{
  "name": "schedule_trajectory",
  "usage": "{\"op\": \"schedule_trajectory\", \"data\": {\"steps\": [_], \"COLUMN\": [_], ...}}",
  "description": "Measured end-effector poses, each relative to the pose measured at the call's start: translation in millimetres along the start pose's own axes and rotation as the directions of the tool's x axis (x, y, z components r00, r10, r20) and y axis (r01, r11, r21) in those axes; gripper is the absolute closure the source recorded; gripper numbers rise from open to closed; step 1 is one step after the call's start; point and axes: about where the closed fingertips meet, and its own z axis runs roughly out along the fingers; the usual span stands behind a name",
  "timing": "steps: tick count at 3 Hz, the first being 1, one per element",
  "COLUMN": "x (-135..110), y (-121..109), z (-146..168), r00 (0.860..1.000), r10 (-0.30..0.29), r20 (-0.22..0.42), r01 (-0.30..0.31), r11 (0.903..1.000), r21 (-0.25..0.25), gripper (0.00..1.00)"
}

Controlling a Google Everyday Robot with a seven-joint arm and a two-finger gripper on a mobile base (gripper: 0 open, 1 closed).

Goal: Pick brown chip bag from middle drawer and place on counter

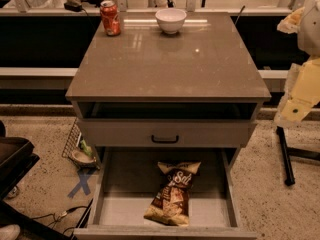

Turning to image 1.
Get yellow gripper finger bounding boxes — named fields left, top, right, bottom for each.
left=277, top=7, right=304, bottom=34

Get brown chip bag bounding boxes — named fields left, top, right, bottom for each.
left=144, top=161, right=201, bottom=226

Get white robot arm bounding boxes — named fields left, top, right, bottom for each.
left=274, top=0, right=320, bottom=127

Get grey drawer cabinet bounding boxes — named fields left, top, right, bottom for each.
left=65, top=11, right=272, bottom=240

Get open middle drawer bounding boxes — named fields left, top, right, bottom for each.
left=74, top=148, right=256, bottom=240

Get closed top drawer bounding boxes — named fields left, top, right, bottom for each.
left=78, top=119, right=256, bottom=148

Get black stand legs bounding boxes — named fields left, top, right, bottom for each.
left=276, top=127, right=320, bottom=186

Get white bowl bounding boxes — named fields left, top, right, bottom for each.
left=155, top=8, right=187, bottom=34

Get orange soda can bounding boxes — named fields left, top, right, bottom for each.
left=100, top=0, right=121, bottom=36

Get black power adapter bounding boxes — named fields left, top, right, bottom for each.
left=64, top=0, right=82, bottom=12

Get white shoe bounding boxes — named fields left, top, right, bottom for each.
left=0, top=224, right=20, bottom=240

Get black drawer handle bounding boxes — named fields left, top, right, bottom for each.
left=151, top=135, right=180, bottom=144

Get wire basket with items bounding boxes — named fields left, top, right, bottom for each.
left=62, top=121, right=99, bottom=168

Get black floor cables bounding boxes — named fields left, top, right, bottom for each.
left=31, top=198, right=94, bottom=240

